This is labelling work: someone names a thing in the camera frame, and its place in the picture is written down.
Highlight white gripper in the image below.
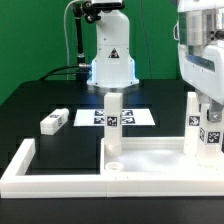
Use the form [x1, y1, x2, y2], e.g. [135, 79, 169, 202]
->
[178, 43, 224, 122]

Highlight white desk top tray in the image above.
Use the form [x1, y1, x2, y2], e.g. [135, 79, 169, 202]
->
[100, 137, 224, 176]

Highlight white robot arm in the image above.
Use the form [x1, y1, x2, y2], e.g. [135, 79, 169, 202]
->
[88, 0, 224, 122]

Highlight fiducial marker base sheet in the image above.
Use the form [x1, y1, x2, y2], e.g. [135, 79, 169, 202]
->
[74, 109, 155, 126]

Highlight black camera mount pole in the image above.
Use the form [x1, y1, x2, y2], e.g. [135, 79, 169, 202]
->
[72, 0, 125, 81]

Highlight black cables on table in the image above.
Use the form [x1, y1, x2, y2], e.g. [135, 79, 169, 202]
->
[39, 64, 92, 82]

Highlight grey cable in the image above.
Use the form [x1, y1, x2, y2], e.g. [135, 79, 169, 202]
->
[63, 0, 81, 67]

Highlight white U-shaped obstacle frame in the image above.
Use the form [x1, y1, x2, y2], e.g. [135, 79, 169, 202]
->
[0, 139, 224, 198]

